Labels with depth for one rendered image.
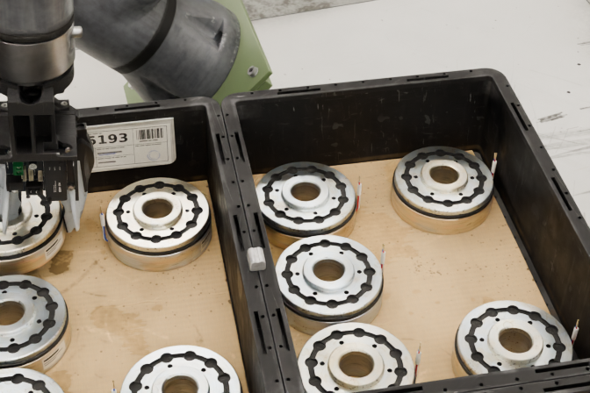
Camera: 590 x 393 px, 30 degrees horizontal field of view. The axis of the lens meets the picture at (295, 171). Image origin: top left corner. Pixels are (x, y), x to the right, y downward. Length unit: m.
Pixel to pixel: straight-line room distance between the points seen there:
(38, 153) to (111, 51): 0.33
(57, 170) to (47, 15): 0.15
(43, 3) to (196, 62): 0.42
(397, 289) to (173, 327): 0.22
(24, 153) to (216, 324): 0.24
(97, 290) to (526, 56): 0.79
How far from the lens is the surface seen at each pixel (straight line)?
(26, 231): 1.06
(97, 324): 1.04
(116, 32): 1.23
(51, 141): 0.95
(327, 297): 1.01
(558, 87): 1.56
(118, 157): 1.14
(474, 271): 1.09
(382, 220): 1.13
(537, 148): 1.09
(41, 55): 0.90
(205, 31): 1.28
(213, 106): 1.10
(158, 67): 1.26
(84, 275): 1.08
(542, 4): 1.73
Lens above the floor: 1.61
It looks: 42 degrees down
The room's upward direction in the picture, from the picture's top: 1 degrees clockwise
